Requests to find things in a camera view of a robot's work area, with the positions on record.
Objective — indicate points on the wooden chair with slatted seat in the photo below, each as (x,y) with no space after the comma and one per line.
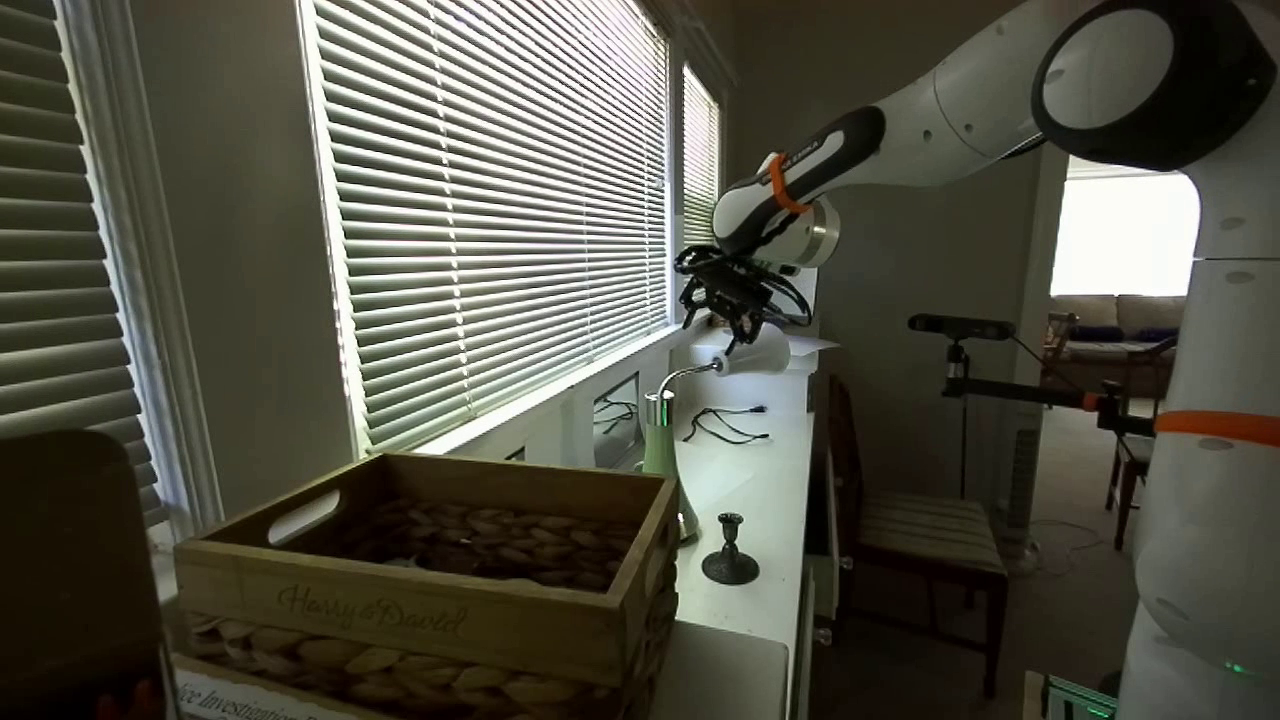
(932,533)

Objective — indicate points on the dark brown board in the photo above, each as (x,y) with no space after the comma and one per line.
(72,573)

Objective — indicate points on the wicker basket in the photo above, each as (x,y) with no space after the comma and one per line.
(401,680)

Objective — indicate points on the green box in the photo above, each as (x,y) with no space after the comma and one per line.
(1082,697)

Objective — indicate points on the dark wooden chair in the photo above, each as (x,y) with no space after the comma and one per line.
(1125,387)

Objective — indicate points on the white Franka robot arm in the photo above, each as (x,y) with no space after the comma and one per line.
(1203,533)

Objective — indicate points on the narrow white window blind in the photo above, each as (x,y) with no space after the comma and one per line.
(60,242)

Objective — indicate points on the wooden crate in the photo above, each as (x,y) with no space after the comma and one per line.
(427,600)

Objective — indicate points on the wide white window blind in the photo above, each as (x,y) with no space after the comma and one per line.
(495,200)

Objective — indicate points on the beige sofa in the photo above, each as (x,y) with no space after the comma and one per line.
(1133,311)

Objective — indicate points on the black stereo camera bar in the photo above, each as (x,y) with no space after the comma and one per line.
(962,324)

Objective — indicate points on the bright background window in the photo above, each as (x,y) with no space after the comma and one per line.
(1120,227)

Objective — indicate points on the black candle holder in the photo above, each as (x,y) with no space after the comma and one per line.
(730,562)

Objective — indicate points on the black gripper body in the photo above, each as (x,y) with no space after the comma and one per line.
(745,282)

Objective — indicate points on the green gooseneck lamp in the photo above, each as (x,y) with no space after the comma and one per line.
(657,442)

